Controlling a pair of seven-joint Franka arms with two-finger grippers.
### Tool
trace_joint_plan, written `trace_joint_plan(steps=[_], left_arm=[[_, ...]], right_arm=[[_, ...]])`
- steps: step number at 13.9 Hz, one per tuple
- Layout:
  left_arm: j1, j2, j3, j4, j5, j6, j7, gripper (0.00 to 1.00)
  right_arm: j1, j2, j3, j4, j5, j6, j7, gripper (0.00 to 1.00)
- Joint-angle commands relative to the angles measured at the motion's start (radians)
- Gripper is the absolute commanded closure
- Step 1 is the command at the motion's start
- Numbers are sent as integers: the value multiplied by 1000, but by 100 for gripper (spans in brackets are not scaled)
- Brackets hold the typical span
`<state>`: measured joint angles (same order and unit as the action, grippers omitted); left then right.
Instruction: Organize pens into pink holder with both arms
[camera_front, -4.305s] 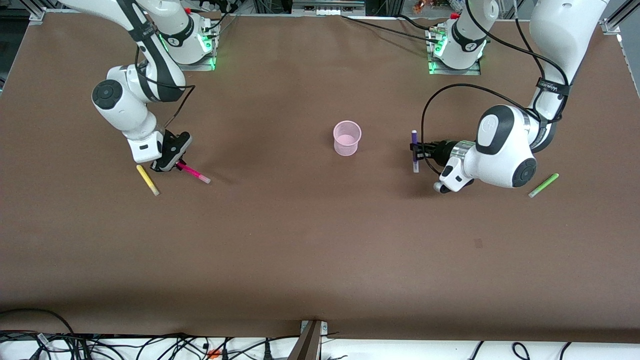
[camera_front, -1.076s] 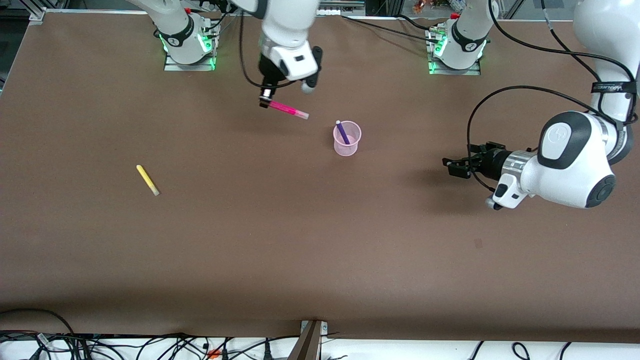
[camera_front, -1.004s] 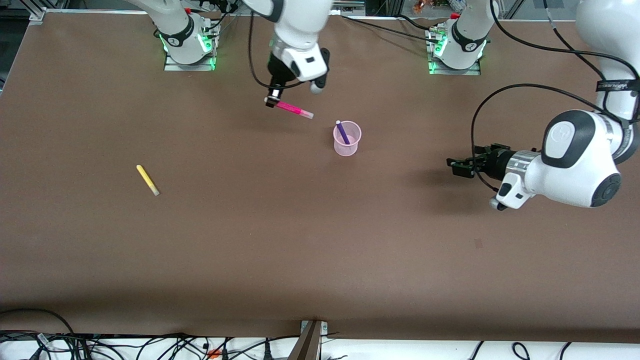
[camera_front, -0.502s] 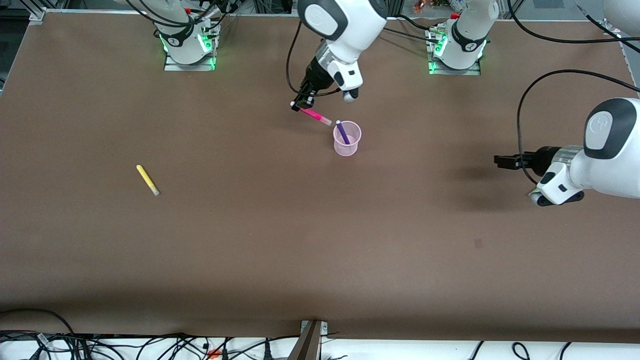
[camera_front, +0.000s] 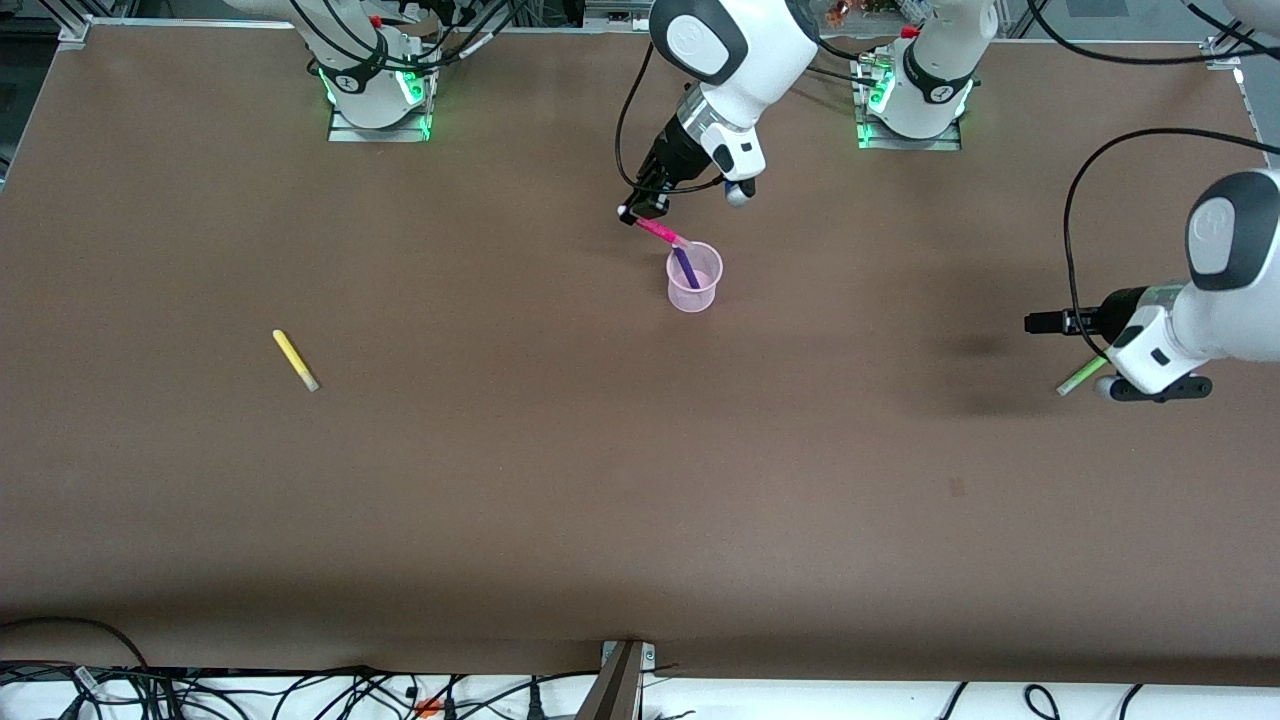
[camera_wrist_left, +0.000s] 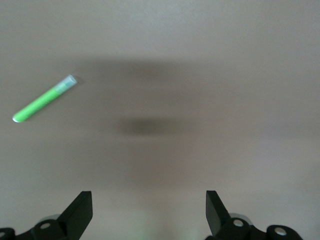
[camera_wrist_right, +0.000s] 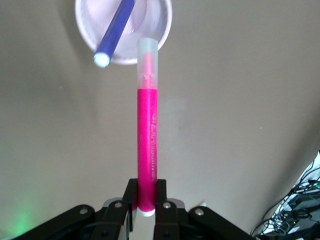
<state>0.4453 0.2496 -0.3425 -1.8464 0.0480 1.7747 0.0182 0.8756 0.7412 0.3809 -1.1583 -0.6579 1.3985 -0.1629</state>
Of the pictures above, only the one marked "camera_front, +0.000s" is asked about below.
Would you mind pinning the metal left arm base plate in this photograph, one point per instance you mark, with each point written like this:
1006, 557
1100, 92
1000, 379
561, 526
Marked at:
910, 144

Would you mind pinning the aluminium corner bracket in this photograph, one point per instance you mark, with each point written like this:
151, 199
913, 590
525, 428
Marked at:
75, 30
1222, 52

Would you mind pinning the purple highlighter pen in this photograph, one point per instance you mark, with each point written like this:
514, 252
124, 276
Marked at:
688, 270

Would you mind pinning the metal post bracket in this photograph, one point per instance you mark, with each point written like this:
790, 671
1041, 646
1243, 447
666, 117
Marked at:
648, 655

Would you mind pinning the aluminium frame rail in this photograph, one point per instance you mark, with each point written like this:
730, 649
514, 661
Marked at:
615, 14

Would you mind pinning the pink plastic cup holder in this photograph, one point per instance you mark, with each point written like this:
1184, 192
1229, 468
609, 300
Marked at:
694, 290

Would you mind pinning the dark camera mounting post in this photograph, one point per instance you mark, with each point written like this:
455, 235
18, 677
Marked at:
612, 690

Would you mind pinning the green highlighter pen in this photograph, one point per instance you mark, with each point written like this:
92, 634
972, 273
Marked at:
1078, 378

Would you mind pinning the copper coloured background object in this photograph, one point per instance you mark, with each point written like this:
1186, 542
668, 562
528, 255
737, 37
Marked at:
845, 12

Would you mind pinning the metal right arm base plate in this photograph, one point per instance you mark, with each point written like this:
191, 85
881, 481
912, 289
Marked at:
380, 133

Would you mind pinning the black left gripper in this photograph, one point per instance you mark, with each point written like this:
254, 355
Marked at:
1108, 316

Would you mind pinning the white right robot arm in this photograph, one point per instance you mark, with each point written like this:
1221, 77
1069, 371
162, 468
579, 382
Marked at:
750, 60

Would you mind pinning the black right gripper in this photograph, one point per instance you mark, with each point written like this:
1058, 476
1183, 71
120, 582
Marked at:
668, 161

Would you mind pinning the pink highlighter pen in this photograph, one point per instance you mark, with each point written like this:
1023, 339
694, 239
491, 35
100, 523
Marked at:
662, 232

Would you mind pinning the yellow highlighter pen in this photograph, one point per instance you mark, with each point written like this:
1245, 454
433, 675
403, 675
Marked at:
295, 360

